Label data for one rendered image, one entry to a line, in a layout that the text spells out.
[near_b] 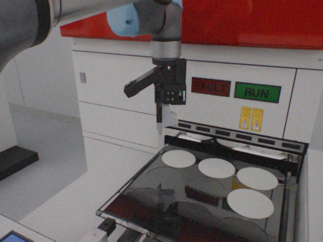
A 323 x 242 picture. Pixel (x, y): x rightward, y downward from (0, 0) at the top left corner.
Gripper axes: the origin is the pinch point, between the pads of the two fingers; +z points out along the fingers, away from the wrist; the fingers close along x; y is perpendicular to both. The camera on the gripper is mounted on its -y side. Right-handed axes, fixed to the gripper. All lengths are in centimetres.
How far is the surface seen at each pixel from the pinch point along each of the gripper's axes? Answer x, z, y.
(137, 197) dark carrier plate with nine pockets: -16.7, 9.7, -5.2
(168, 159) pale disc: -0.3, 9.5, 3.0
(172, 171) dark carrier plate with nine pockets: -6.1, 9.7, 3.9
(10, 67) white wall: 290, 37, -191
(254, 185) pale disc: -13.1, 9.7, 24.0
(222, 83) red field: 5.9, -11.7, 18.6
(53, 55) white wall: 250, 16, -117
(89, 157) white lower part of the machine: 32, 27, -29
